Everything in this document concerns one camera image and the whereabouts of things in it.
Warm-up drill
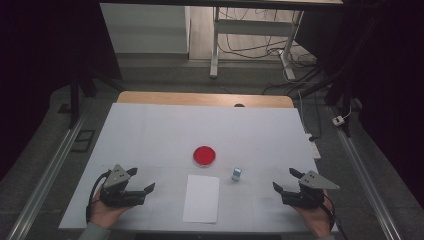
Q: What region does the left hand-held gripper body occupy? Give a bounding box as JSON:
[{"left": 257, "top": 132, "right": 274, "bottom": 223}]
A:
[{"left": 99, "top": 164, "right": 146, "bottom": 208}]

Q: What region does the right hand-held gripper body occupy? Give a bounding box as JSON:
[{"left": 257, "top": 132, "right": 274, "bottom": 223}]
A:
[{"left": 281, "top": 170, "right": 341, "bottom": 210}]

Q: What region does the round red ink pad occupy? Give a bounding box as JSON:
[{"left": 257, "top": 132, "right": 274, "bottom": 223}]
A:
[{"left": 192, "top": 145, "right": 217, "bottom": 168}]

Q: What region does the person's left hand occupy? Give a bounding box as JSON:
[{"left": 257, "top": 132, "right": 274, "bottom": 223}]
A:
[{"left": 89, "top": 190, "right": 134, "bottom": 230}]

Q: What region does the person's right hand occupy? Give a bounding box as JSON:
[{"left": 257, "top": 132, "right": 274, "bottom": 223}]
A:
[{"left": 293, "top": 195, "right": 334, "bottom": 239}]

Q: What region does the white power strip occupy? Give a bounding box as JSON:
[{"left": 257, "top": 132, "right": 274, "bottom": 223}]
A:
[{"left": 304, "top": 132, "right": 322, "bottom": 160}]

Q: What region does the white table cover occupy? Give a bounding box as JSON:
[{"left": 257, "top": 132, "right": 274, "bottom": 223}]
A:
[{"left": 58, "top": 102, "right": 339, "bottom": 233}]

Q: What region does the white paper sheet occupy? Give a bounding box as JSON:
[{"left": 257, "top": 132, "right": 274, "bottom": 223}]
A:
[{"left": 182, "top": 174, "right": 221, "bottom": 224}]

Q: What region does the black metal stand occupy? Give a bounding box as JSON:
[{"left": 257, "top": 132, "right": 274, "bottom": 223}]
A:
[
  {"left": 67, "top": 66, "right": 123, "bottom": 130},
  {"left": 299, "top": 64, "right": 363, "bottom": 138}
]

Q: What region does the dark curtain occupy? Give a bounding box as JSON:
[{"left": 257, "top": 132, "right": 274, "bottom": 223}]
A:
[
  {"left": 0, "top": 0, "right": 122, "bottom": 181},
  {"left": 294, "top": 0, "right": 424, "bottom": 208}
]

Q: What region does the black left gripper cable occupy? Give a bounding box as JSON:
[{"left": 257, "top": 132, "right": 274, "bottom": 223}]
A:
[{"left": 85, "top": 169, "right": 112, "bottom": 224}]

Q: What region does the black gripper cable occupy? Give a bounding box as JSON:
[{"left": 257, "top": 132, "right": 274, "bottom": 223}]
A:
[
  {"left": 85, "top": 169, "right": 112, "bottom": 224},
  {"left": 319, "top": 194, "right": 349, "bottom": 240}
]

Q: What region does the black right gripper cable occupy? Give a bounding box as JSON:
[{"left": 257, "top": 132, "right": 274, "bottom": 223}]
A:
[{"left": 319, "top": 194, "right": 349, "bottom": 240}]

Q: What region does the black rectangular floor frame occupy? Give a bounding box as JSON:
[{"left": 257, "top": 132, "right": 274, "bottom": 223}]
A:
[{"left": 70, "top": 129, "right": 96, "bottom": 154}]

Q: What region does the aluminium floor rail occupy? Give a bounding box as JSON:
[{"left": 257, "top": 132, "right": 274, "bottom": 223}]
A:
[
  {"left": 328, "top": 105, "right": 404, "bottom": 240},
  {"left": 5, "top": 99, "right": 93, "bottom": 240}
]

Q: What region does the black cable tangle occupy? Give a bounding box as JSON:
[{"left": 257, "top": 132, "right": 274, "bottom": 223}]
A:
[{"left": 217, "top": 7, "right": 318, "bottom": 69}]

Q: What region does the white desk frame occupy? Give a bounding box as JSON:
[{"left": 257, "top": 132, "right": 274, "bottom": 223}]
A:
[{"left": 209, "top": 6, "right": 305, "bottom": 81}]

